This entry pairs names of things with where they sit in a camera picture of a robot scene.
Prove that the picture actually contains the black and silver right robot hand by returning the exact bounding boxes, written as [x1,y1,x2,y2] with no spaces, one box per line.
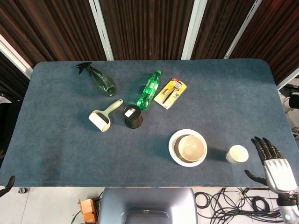
[244,137,299,196]

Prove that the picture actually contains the white paper cup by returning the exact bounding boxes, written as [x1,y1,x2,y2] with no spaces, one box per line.
[225,145,249,164]

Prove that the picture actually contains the beige bowl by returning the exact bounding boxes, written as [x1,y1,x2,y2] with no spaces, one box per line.
[178,134,206,163]

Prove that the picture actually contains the white plate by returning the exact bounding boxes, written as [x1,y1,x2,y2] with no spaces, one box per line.
[168,129,208,168]

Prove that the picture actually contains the white and grey machine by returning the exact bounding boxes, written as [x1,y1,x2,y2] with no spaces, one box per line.
[281,91,299,115]

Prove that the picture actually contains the yellow razor blister pack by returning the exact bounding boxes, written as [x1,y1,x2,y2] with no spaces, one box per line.
[153,78,188,111]

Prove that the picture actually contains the green plastic soda bottle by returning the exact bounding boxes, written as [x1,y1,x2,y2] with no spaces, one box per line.
[136,69,162,111]

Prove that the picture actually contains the black mesh pen holder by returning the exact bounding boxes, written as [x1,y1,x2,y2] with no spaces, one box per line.
[123,105,143,130]

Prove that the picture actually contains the cream lint roller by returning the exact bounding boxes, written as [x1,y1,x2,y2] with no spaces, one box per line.
[88,99,124,133]

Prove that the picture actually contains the orange box device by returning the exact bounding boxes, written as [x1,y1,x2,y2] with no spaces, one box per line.
[78,198,98,224]

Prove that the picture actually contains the dark green spray bottle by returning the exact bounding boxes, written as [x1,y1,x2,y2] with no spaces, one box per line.
[76,62,119,98]

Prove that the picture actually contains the blue tablecloth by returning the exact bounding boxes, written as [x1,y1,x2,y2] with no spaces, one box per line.
[0,58,299,189]

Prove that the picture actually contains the tangled black floor cables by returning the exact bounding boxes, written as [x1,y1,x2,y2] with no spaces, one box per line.
[210,186,288,224]

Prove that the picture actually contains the black coiled cable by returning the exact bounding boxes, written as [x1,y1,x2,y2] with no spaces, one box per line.
[195,191,213,210]

